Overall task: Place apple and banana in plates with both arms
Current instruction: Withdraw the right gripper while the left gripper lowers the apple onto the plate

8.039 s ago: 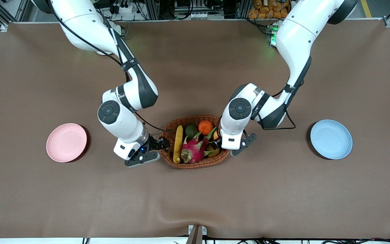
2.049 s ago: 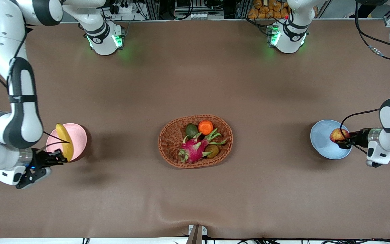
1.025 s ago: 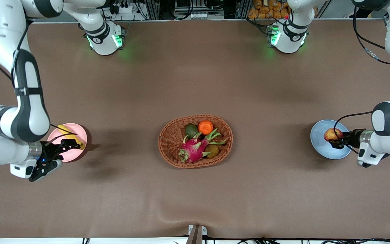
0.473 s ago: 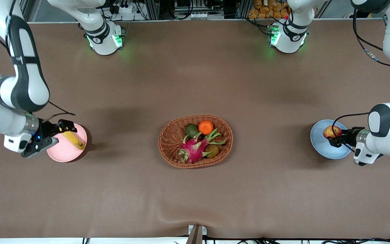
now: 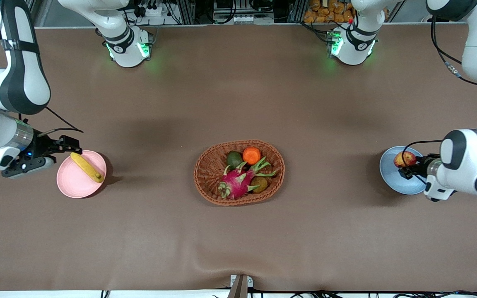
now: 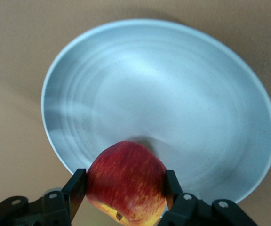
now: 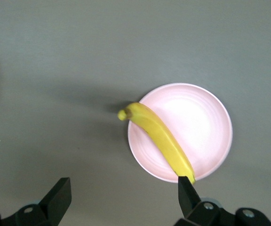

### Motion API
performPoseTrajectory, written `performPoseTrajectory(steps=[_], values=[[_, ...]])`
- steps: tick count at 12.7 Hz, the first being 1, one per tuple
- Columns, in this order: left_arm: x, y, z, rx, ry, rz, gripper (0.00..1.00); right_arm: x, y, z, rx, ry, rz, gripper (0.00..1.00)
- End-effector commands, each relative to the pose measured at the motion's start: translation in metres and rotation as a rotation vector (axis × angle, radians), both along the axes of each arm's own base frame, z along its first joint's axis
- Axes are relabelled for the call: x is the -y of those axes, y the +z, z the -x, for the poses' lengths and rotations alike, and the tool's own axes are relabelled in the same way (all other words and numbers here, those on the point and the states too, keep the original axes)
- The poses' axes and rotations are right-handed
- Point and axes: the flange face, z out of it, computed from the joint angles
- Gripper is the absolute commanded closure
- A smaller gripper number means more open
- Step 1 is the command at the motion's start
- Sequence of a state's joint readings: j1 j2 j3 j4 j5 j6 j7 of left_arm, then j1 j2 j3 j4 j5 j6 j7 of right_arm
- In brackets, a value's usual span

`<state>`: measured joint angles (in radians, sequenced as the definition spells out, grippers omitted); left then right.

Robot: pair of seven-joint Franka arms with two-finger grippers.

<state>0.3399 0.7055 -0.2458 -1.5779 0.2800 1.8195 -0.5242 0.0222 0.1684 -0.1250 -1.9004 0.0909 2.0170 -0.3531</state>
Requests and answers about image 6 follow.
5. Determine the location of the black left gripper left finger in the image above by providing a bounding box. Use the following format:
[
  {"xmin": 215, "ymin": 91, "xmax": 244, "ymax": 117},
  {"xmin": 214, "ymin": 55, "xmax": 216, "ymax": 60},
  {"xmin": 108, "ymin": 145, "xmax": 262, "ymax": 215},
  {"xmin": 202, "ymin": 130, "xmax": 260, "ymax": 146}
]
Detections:
[{"xmin": 0, "ymin": 168, "xmax": 88, "ymax": 226}]

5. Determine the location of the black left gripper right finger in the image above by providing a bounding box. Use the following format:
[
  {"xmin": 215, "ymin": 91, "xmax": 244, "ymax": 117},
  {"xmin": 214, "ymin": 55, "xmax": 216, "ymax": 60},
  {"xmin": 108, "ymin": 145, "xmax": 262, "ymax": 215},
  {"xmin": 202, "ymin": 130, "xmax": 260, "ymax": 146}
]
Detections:
[{"xmin": 159, "ymin": 169, "xmax": 262, "ymax": 226}]

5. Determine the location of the red apple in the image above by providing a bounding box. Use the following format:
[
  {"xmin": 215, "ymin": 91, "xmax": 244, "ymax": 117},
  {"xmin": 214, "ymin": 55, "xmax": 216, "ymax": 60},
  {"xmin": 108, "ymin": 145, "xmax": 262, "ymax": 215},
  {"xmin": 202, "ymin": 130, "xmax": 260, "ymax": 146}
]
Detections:
[{"xmin": 86, "ymin": 140, "xmax": 168, "ymax": 226}]

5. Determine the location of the light blue plate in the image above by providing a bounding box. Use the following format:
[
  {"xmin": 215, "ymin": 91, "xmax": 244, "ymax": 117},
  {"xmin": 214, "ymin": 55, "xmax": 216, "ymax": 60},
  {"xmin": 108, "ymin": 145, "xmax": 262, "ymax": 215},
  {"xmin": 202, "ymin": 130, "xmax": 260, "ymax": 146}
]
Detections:
[{"xmin": 40, "ymin": 19, "xmax": 271, "ymax": 218}]

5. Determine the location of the brown table mat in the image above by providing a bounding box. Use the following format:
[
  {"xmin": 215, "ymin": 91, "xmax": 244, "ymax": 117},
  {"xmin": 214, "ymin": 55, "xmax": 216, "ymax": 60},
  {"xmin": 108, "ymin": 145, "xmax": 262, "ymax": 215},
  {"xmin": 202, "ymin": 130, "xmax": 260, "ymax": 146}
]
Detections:
[{"xmin": 0, "ymin": 0, "xmax": 271, "ymax": 226}]

